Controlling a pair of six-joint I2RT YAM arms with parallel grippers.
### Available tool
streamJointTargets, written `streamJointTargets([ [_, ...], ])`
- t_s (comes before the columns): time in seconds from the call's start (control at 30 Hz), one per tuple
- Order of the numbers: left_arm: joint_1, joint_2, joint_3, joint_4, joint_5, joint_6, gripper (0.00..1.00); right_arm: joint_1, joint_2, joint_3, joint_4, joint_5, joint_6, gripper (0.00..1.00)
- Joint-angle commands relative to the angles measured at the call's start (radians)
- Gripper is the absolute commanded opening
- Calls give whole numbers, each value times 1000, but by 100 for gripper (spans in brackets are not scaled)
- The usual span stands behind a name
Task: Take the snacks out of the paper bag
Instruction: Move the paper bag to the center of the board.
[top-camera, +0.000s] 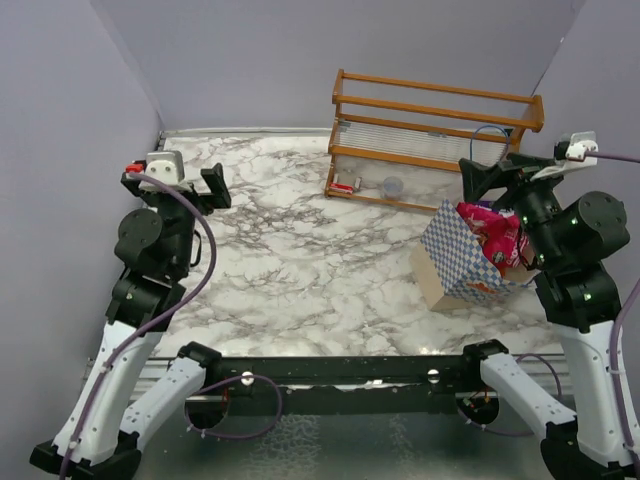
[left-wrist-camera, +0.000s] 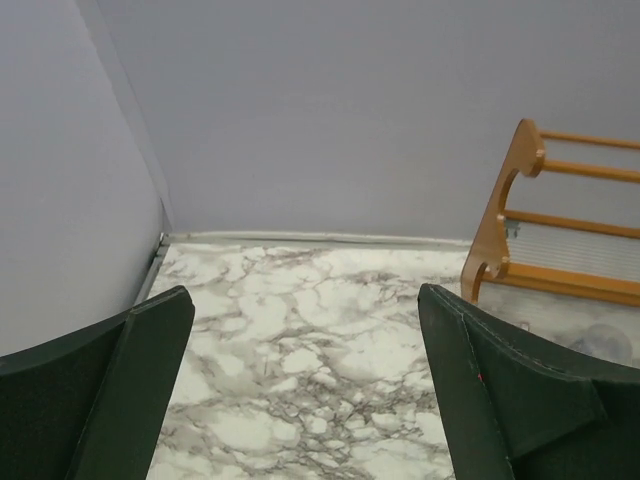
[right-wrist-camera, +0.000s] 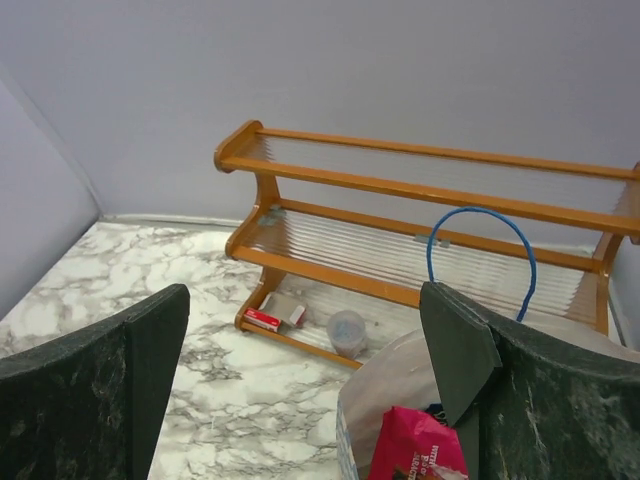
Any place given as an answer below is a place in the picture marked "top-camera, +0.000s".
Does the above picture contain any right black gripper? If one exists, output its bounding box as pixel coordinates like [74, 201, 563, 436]
[461, 150, 570, 264]

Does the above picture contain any pink chips bag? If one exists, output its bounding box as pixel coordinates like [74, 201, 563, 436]
[456, 202, 529, 276]

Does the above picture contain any blue checkered paper bag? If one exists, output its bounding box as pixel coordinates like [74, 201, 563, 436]
[409, 180, 536, 311]

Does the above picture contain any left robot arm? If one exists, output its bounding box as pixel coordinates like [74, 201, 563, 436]
[29, 160, 231, 479]

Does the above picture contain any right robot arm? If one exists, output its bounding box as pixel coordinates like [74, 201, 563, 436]
[459, 153, 639, 479]

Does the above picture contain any wooden rack shelf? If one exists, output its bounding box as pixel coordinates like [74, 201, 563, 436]
[324, 70, 545, 212]

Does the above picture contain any small clear plastic cup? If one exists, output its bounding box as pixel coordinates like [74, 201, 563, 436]
[381, 176, 404, 200]

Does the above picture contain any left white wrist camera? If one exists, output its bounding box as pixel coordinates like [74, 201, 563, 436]
[144, 150, 193, 192]

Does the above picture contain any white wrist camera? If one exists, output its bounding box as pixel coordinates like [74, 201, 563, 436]
[144, 150, 193, 192]
[531, 131, 599, 181]

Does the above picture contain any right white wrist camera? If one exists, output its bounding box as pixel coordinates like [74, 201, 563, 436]
[531, 131, 599, 181]

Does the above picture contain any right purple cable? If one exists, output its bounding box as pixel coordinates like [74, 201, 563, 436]
[462, 152, 640, 454]

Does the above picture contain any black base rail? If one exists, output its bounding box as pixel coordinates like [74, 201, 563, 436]
[186, 355, 486, 426]

